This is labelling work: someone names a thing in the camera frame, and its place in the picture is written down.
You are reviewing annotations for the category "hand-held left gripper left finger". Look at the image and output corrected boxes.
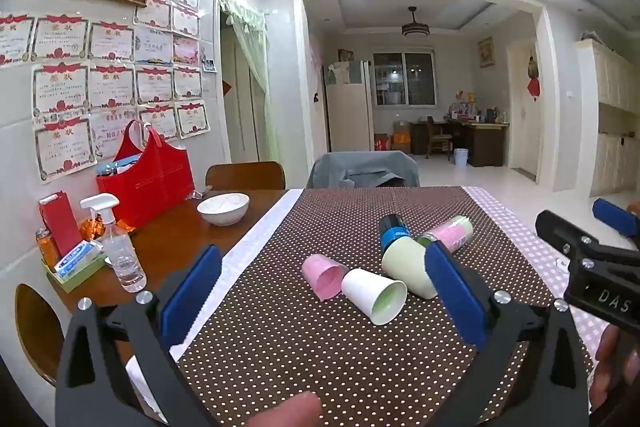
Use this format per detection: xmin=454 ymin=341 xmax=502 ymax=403
xmin=56 ymin=245 xmax=223 ymax=427

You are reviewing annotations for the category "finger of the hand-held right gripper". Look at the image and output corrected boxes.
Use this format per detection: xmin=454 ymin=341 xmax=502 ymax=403
xmin=535 ymin=209 xmax=603 ymax=260
xmin=592 ymin=198 xmax=640 ymax=239

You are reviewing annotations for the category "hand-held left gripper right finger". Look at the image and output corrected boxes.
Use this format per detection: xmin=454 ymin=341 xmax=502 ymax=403
xmin=424 ymin=240 xmax=592 ymax=427

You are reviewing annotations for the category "pale green paper cup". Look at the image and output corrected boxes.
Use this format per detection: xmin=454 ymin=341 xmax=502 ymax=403
xmin=381 ymin=237 xmax=441 ymax=299

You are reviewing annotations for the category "white paper cup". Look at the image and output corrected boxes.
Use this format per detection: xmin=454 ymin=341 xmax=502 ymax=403
xmin=341 ymin=268 xmax=408 ymax=326

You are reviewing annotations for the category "pink paper cup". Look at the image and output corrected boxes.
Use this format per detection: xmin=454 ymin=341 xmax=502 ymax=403
xmin=301 ymin=254 xmax=349 ymax=302

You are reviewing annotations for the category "person's right hand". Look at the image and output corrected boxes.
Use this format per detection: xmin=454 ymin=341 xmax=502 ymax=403
xmin=588 ymin=322 xmax=640 ymax=414

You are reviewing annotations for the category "person's left hand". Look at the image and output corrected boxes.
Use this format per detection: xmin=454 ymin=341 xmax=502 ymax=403
xmin=247 ymin=391 xmax=322 ymax=427

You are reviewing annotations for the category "pink and green bottle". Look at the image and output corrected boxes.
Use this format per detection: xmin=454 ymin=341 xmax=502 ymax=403
xmin=416 ymin=215 xmax=474 ymax=254

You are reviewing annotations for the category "clear spray bottle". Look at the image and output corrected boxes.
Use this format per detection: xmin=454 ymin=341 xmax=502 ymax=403
xmin=80 ymin=194 xmax=148 ymax=294

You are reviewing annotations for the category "black can blue label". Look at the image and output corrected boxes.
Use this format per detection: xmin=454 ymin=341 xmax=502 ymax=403
xmin=378 ymin=214 xmax=414 ymax=254

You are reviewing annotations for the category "white ceramic bowl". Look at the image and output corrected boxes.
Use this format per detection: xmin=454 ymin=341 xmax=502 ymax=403
xmin=196 ymin=192 xmax=251 ymax=227

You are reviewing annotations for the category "red tote bag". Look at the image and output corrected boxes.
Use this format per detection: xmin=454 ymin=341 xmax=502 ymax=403
xmin=96 ymin=119 xmax=196 ymax=233

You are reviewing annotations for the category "white door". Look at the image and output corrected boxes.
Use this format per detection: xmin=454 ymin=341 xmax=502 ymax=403
xmin=507 ymin=38 xmax=542 ymax=184

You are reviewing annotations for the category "orange wrapped snack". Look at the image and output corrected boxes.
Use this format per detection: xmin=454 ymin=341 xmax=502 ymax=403
xmin=79 ymin=217 xmax=108 ymax=243

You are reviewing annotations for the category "green tray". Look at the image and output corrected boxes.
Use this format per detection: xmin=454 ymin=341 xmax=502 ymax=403
xmin=42 ymin=252 xmax=108 ymax=294

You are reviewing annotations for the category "blue and white packet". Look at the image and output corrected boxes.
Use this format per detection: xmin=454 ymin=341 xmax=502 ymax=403
xmin=53 ymin=241 xmax=105 ymax=280

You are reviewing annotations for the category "dark wooden desk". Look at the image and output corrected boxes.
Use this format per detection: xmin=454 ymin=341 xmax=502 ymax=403
xmin=410 ymin=117 xmax=510 ymax=168

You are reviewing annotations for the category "brown polka dot tablecloth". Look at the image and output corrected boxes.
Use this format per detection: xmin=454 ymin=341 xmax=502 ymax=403
xmin=167 ymin=186 xmax=596 ymax=427

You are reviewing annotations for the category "clutter on desk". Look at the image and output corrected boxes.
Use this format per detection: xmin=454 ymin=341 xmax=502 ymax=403
xmin=449 ymin=91 xmax=509 ymax=124

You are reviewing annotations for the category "red paper box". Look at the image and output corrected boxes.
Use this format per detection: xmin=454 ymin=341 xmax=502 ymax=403
xmin=39 ymin=191 xmax=83 ymax=258

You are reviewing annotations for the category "dark wooden chair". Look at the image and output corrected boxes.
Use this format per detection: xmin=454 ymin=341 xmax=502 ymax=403
xmin=426 ymin=117 xmax=454 ymax=158

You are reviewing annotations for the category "orange bottle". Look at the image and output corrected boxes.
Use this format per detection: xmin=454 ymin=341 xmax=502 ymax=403
xmin=35 ymin=227 xmax=60 ymax=270

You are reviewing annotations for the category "red door ornament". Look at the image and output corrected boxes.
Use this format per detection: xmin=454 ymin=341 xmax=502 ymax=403
xmin=527 ymin=49 xmax=542 ymax=102

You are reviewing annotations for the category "chair with grey jacket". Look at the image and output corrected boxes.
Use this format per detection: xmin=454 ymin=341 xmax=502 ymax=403
xmin=306 ymin=150 xmax=421 ymax=189

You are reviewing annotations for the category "cardboard box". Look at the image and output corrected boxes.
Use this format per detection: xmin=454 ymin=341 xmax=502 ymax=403
xmin=392 ymin=121 xmax=412 ymax=154

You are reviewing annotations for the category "window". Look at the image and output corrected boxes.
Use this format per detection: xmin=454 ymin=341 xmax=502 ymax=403
xmin=372 ymin=52 xmax=437 ymax=106

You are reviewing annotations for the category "white refrigerator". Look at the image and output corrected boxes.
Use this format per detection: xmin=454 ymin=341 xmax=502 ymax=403
xmin=324 ymin=60 xmax=374 ymax=152

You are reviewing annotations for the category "pale green door curtain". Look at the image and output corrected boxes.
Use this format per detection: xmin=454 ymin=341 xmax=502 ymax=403
xmin=217 ymin=0 xmax=282 ymax=162

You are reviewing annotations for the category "dark ceiling lamp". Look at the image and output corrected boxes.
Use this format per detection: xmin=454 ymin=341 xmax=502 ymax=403
xmin=401 ymin=6 xmax=432 ymax=38

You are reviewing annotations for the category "white wall cabinet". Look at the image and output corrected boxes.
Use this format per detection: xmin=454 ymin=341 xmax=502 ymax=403
xmin=575 ymin=34 xmax=640 ymax=205

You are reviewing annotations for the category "small framed wall picture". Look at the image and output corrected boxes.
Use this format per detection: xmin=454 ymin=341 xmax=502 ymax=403
xmin=477 ymin=37 xmax=495 ymax=68

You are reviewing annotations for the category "wall of award certificates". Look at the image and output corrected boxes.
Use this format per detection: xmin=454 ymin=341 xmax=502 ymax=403
xmin=0 ymin=0 xmax=212 ymax=186

